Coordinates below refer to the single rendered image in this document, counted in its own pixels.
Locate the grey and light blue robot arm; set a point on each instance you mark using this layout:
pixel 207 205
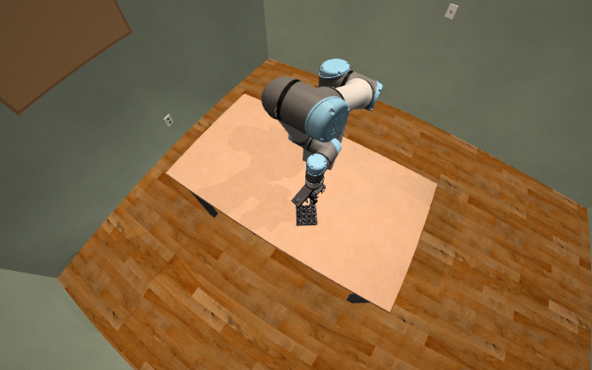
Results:
pixel 309 113

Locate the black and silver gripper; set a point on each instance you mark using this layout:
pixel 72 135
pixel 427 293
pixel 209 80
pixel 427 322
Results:
pixel 314 194

